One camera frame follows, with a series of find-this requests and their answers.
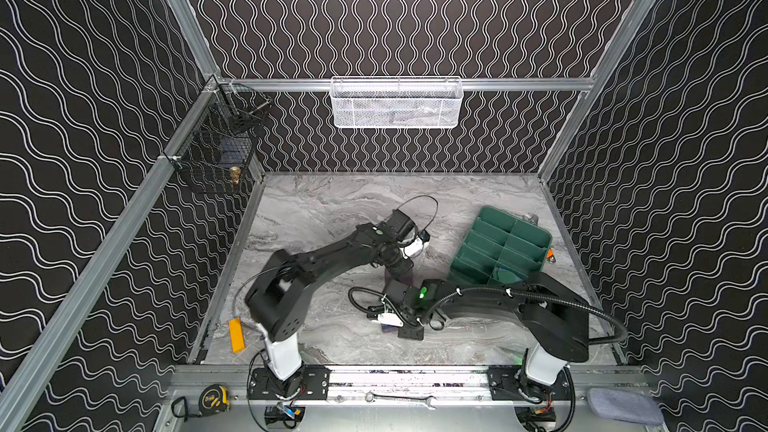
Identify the yellow plastic block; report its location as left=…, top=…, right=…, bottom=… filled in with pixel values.
left=228, top=317, right=246, bottom=355

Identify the purple striped sock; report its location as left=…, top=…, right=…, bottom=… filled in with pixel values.
left=384, top=268, right=414, bottom=293

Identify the brass padlock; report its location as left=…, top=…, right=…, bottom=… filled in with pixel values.
left=229, top=166, right=242, bottom=186

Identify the silver combination wrench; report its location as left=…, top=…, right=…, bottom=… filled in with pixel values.
left=364, top=392, right=436, bottom=411

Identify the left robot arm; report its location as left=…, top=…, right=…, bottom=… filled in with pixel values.
left=244, top=209, right=430, bottom=382

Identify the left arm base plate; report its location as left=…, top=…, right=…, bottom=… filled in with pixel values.
left=247, top=365, right=331, bottom=401

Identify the grey cloth pad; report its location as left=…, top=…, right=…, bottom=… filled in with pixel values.
left=586, top=388, right=664, bottom=427

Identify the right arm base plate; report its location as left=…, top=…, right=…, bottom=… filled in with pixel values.
left=487, top=366, right=575, bottom=405

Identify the green divided plastic tray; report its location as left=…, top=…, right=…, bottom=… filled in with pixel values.
left=448, top=206, right=552, bottom=285

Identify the yellow black tape measure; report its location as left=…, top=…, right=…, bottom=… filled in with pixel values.
left=170, top=384, right=231, bottom=422

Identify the black wire wall basket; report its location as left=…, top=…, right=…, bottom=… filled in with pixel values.
left=172, top=83, right=275, bottom=196

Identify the white mesh wall basket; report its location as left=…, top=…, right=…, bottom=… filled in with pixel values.
left=329, top=76, right=464, bottom=129

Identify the orange handled adjustable wrench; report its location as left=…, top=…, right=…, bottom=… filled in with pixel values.
left=523, top=213, right=557, bottom=264

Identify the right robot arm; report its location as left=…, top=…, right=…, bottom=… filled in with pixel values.
left=359, top=272, right=628, bottom=388

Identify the aluminium front rail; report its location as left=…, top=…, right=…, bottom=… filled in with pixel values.
left=169, top=365, right=650, bottom=406

